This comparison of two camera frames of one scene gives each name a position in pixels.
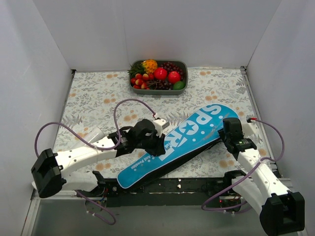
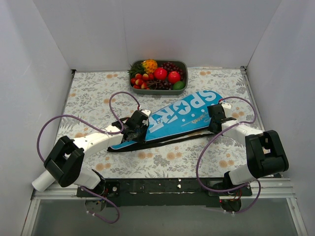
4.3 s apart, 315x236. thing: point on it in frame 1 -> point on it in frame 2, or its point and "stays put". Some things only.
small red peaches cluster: (140, 81) stays put
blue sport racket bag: (196, 135) -> (188, 117)
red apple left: (160, 73) stays put
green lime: (178, 85) stays put
